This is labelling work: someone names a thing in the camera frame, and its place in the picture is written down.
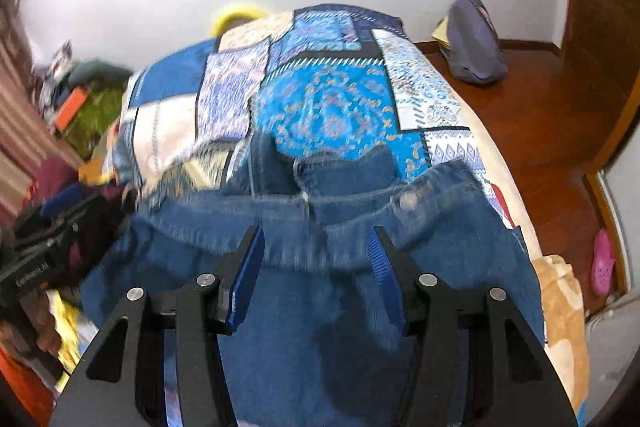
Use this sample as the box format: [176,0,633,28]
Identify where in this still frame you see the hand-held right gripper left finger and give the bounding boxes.
[47,224,266,427]

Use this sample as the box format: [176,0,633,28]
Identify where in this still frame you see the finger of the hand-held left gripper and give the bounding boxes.
[37,184,108,228]

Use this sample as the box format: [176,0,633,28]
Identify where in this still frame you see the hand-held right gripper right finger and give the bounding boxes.
[366,226,574,427]

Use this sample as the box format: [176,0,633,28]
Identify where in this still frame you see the blue denim jacket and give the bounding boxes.
[80,132,547,427]

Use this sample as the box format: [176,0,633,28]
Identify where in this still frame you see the person's left hand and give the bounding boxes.
[0,299,68,360]

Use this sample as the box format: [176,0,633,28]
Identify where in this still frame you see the green patterned cloth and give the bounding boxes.
[65,88,127,158]

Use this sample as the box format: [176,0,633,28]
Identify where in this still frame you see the yellow cloth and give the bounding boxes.
[49,294,98,380]

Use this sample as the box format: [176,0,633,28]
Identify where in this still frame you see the orange box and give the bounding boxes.
[52,86,87,131]

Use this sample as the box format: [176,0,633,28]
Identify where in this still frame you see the striped red-brown curtain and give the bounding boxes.
[0,0,83,228]

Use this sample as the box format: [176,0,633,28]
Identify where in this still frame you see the blue patchwork bedspread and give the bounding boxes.
[111,3,528,260]

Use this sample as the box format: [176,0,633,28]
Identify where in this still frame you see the beige fleece blanket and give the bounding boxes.
[531,255,592,427]

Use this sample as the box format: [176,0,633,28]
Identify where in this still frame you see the pink clog shoe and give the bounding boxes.
[591,228,617,296]

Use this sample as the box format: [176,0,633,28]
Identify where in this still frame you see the yellow paper bag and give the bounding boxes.
[432,18,452,46]

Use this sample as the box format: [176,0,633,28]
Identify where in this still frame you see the grey purple backpack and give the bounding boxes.
[444,0,509,84]

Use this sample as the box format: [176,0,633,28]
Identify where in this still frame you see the yellow round headboard piece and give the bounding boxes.
[214,3,272,34]

